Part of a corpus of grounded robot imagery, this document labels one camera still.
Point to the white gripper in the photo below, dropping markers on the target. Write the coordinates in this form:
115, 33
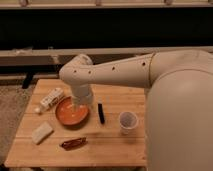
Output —
82, 94

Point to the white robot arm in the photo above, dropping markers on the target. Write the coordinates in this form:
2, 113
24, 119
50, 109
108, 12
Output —
179, 102

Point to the orange bowl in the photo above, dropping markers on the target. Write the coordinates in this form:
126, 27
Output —
69, 114

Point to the white toothpaste tube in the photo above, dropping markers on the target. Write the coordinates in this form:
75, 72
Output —
50, 100

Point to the wooden table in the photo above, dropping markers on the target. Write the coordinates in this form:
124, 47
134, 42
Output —
106, 146

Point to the white sponge block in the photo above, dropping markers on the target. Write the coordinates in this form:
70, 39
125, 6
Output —
41, 132

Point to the brown snack wrapper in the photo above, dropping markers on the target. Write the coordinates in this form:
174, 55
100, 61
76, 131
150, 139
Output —
73, 143

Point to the grey metal rail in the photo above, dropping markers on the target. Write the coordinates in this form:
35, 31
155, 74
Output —
27, 57

